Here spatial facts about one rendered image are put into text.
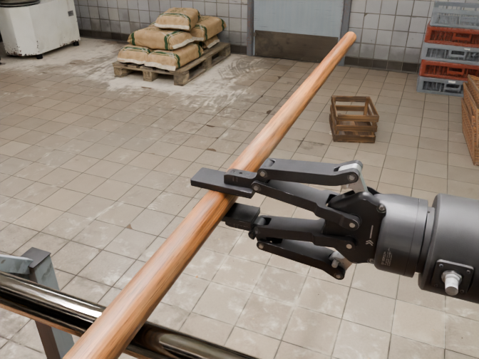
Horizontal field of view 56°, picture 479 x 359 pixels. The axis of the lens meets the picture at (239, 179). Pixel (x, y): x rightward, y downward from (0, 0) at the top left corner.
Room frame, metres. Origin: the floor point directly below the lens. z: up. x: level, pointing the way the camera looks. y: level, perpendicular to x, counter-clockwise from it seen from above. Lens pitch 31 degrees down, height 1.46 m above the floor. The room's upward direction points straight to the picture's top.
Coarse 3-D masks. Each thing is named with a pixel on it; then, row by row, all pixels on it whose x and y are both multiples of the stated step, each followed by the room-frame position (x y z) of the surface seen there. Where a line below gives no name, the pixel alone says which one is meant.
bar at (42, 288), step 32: (0, 256) 0.54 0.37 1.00; (32, 256) 0.60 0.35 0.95; (0, 288) 0.30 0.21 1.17; (32, 288) 0.30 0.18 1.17; (64, 320) 0.27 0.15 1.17; (64, 352) 0.59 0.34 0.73; (128, 352) 0.24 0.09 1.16; (160, 352) 0.23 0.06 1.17; (192, 352) 0.23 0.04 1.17; (224, 352) 0.23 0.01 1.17
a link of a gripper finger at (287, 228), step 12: (264, 216) 0.41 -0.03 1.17; (276, 216) 0.41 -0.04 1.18; (252, 228) 0.39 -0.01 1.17; (264, 228) 0.39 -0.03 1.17; (276, 228) 0.38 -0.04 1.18; (288, 228) 0.38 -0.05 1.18; (300, 228) 0.38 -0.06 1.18; (312, 228) 0.37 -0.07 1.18; (300, 240) 0.37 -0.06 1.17; (312, 240) 0.37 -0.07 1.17; (324, 240) 0.36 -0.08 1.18; (336, 240) 0.35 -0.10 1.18; (348, 240) 0.35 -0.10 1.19
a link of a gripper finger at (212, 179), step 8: (208, 168) 0.44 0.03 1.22; (200, 176) 0.42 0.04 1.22; (208, 176) 0.42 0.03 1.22; (216, 176) 0.42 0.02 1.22; (192, 184) 0.41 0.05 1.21; (200, 184) 0.41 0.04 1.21; (208, 184) 0.41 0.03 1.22; (216, 184) 0.40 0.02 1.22; (224, 184) 0.40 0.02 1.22; (232, 184) 0.40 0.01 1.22; (224, 192) 0.40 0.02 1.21; (232, 192) 0.40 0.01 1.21; (240, 192) 0.39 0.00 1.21; (248, 192) 0.39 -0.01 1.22
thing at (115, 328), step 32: (352, 32) 1.15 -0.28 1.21; (320, 64) 0.87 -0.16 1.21; (288, 128) 0.60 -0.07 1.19; (256, 160) 0.48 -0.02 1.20; (192, 224) 0.34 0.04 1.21; (160, 256) 0.30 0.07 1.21; (192, 256) 0.32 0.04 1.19; (128, 288) 0.26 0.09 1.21; (160, 288) 0.27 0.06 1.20; (96, 320) 0.23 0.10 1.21; (128, 320) 0.23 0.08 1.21; (96, 352) 0.20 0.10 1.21
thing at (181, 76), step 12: (204, 48) 5.14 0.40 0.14; (216, 48) 5.11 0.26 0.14; (228, 48) 5.31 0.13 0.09; (204, 60) 4.76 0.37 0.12; (216, 60) 5.09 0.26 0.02; (120, 72) 4.53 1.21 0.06; (132, 72) 4.69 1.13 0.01; (144, 72) 4.43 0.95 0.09; (156, 72) 4.37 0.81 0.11; (168, 72) 4.32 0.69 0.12; (180, 72) 4.27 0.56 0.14; (192, 72) 4.64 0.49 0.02; (180, 84) 4.27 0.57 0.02
